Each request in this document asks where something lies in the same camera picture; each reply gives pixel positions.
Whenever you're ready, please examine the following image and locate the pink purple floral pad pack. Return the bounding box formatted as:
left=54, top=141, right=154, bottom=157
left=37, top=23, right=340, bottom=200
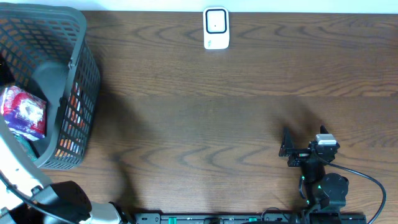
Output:
left=1, top=86, right=47, bottom=141

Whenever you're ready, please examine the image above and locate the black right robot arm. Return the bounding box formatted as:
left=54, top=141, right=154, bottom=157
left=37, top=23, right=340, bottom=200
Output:
left=279, top=126, right=349, bottom=223

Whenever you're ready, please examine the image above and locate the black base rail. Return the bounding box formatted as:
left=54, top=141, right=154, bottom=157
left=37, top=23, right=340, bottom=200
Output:
left=133, top=212, right=368, bottom=224

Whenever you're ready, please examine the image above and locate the teal snack packet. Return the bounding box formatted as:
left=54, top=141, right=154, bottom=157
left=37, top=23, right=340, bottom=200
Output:
left=14, top=133, right=38, bottom=161

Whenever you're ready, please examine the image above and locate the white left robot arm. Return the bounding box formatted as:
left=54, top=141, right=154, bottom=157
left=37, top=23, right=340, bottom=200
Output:
left=1, top=119, right=137, bottom=223

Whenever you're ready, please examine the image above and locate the grey plastic shopping basket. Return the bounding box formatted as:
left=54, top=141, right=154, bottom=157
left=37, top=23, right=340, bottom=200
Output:
left=1, top=2, right=101, bottom=170

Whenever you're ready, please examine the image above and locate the white barcode scanner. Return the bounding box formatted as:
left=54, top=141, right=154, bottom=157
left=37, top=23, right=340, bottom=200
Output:
left=203, top=7, right=230, bottom=50

